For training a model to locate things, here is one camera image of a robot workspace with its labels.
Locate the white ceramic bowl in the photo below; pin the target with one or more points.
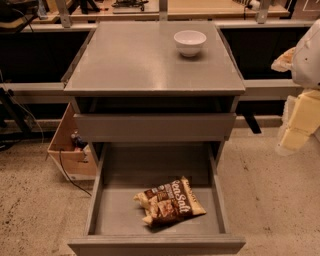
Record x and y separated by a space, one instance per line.
189 42

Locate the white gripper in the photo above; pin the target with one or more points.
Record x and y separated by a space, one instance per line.
308 63

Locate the closed grey top drawer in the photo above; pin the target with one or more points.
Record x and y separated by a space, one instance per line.
155 128

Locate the wooden box on floor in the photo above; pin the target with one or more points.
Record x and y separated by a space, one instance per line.
73 162

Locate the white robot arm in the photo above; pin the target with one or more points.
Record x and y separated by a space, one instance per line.
305 68

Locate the grey drawer cabinet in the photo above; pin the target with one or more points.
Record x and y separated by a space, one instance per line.
135 68

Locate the open grey middle drawer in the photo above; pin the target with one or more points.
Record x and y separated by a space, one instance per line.
115 225

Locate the grey metal shelf rail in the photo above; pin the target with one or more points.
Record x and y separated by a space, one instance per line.
38 93

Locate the wooden workbench in background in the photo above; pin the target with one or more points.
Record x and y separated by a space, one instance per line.
177 10

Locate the brown sea salt chip bag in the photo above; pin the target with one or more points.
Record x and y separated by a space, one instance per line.
169 203

